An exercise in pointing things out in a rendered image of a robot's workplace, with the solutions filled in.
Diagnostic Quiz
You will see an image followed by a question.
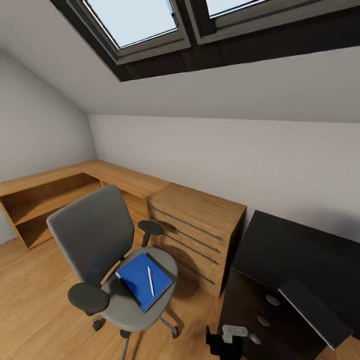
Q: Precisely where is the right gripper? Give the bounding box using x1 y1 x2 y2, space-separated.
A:
206 326 242 360

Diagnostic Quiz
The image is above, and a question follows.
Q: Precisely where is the notebook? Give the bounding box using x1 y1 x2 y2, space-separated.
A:
278 278 355 350

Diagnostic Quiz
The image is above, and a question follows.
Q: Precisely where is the swivel chair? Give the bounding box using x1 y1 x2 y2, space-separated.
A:
46 184 179 360

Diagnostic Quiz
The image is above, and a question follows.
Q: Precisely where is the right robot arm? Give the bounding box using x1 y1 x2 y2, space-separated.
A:
206 325 248 360

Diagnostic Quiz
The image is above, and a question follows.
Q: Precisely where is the folder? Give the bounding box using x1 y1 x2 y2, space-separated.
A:
115 253 172 313

